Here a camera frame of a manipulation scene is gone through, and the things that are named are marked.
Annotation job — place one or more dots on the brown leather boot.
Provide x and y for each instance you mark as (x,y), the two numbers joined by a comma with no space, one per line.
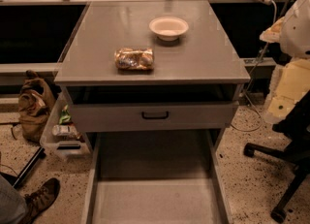
(40,200)

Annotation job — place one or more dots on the brown backpack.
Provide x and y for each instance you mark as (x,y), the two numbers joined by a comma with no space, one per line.
(35,103)

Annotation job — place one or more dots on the grey trouser leg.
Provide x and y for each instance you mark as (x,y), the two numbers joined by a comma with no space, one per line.
(13,207)

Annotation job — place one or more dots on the grey drawer cabinet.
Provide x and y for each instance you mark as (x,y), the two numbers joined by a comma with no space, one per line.
(158,65)

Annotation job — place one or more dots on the clear plastic storage bin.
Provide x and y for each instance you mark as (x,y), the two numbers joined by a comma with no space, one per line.
(63,140)

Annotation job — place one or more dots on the white paper bowl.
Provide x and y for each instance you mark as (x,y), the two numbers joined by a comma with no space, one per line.
(168,28)

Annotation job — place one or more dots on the green snack bag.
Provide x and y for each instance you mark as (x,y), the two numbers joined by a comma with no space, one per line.
(65,117)

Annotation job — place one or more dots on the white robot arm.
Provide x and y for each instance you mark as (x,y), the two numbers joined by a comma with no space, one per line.
(289,83)

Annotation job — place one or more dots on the black office chair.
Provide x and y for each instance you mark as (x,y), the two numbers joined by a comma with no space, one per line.
(296,127)

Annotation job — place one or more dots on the grey middle drawer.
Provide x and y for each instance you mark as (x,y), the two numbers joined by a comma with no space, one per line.
(138,108)

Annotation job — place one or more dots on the open bottom drawer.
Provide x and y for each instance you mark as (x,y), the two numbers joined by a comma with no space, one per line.
(155,177)

